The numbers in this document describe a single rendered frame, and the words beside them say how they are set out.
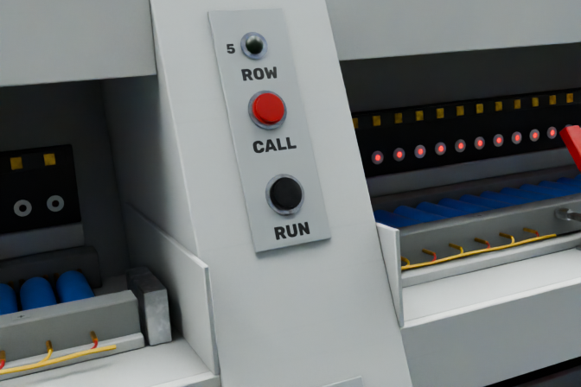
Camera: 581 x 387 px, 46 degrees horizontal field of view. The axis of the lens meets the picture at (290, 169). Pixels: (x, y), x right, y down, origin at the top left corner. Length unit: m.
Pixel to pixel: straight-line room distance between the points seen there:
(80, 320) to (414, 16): 0.25
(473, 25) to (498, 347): 0.19
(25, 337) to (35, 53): 0.13
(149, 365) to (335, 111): 0.16
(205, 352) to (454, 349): 0.13
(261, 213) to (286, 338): 0.06
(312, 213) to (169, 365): 0.10
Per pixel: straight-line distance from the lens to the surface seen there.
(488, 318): 0.39
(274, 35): 0.36
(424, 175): 0.58
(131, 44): 0.35
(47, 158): 0.48
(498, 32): 0.45
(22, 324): 0.35
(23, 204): 0.48
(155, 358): 0.35
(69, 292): 0.40
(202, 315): 0.32
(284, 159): 0.34
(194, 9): 0.35
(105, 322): 0.36
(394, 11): 0.41
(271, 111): 0.34
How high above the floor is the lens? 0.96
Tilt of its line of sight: 9 degrees up
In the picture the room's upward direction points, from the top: 12 degrees counter-clockwise
